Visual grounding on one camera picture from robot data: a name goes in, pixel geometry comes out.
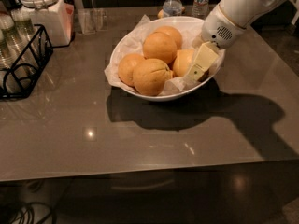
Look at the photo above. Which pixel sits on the white-capped water bottle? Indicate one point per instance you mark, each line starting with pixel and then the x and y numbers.
pixel 172 8

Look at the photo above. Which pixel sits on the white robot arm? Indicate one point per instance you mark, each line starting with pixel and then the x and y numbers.
pixel 244 12

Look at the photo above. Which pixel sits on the black wire cup rack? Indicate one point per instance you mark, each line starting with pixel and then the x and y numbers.
pixel 37 63

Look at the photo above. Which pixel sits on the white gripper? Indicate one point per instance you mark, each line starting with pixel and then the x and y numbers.
pixel 219 30

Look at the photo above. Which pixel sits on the white paper bowl liner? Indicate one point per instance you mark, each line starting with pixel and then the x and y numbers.
pixel 137 38

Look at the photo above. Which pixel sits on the clear plastic cup stack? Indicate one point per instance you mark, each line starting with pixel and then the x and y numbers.
pixel 25 27

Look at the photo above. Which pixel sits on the small orange behind bottle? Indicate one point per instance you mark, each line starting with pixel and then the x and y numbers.
pixel 160 14

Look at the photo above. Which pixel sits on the white lidded jar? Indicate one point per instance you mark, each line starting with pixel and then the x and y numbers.
pixel 55 15

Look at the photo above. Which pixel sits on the white ceramic bowl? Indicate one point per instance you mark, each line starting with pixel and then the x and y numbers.
pixel 174 92

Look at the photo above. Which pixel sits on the clear labelled water bottle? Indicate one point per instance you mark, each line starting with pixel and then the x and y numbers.
pixel 200 8

